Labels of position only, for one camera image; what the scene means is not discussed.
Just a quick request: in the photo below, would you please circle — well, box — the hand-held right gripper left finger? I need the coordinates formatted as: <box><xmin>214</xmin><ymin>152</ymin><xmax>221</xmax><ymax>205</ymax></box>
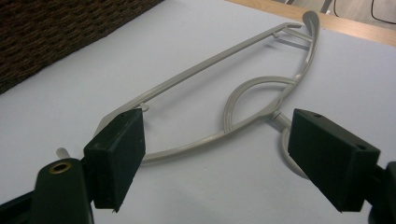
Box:
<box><xmin>82</xmin><ymin>107</ymin><xmax>147</xmax><ymax>214</ymax></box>

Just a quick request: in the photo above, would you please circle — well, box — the grey plastic clothes hanger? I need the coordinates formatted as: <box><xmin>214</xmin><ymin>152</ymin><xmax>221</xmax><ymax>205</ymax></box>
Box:
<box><xmin>55</xmin><ymin>9</ymin><xmax>321</xmax><ymax>180</ymax></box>

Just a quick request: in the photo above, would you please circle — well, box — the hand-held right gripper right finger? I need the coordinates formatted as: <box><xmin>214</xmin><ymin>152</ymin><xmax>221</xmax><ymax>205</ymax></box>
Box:
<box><xmin>287</xmin><ymin>107</ymin><xmax>381</xmax><ymax>214</ymax></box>

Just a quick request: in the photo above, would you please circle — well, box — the dark brown woven basket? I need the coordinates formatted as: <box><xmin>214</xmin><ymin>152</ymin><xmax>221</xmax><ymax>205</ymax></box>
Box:
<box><xmin>0</xmin><ymin>0</ymin><xmax>165</xmax><ymax>95</ymax></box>

